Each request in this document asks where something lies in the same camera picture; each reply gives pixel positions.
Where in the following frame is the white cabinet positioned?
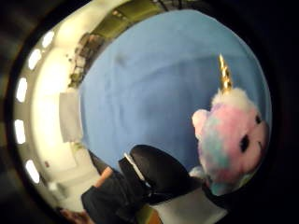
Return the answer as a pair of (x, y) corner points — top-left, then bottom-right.
(58, 90), (84, 144)

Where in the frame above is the dark cluttered shelf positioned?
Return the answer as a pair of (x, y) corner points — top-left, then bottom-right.
(68, 32), (107, 89)

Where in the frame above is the ceiling light panel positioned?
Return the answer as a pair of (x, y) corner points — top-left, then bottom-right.
(41, 30), (56, 49)
(24, 159), (41, 185)
(13, 119), (27, 146)
(27, 48), (43, 71)
(16, 77), (28, 104)

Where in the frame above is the the person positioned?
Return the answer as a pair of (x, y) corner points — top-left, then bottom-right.
(60, 150), (153, 224)

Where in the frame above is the pastel unicorn plush toy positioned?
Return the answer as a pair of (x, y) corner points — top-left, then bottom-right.
(189, 53), (271, 197)

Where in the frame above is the green sofa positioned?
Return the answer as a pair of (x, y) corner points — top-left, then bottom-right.
(92, 2), (164, 40)

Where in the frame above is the blue table cloth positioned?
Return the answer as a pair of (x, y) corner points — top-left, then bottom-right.
(78, 8), (273, 174)

